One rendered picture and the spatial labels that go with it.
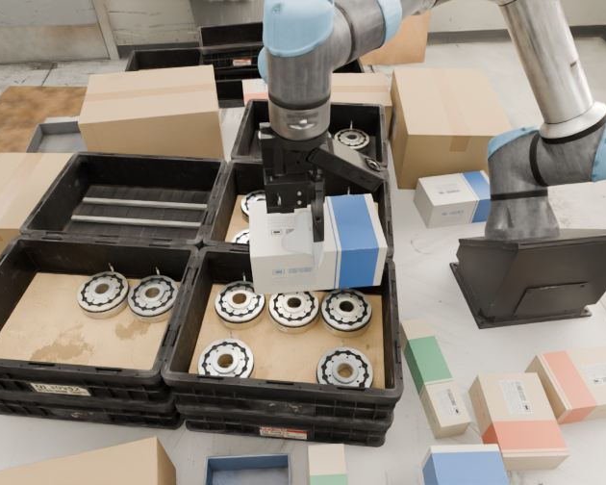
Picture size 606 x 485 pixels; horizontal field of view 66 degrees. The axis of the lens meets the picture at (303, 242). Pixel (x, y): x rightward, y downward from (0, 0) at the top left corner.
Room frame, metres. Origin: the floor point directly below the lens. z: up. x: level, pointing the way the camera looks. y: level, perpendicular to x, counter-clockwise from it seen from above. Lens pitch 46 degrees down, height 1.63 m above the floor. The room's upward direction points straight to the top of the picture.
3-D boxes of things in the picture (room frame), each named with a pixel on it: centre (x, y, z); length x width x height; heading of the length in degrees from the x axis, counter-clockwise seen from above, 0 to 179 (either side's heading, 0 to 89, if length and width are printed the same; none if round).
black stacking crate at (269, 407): (0.49, 0.03, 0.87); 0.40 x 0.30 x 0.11; 85
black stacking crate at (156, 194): (0.83, 0.40, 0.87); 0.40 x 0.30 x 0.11; 85
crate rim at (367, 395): (0.49, 0.03, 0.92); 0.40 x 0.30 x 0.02; 85
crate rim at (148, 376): (0.53, 0.42, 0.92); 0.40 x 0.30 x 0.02; 85
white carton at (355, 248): (0.51, -0.02, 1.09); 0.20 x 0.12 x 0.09; 96
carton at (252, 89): (1.45, 0.14, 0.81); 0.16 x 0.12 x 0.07; 8
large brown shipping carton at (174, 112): (1.35, 0.48, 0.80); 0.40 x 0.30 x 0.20; 101
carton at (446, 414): (0.47, -0.27, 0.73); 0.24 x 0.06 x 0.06; 10
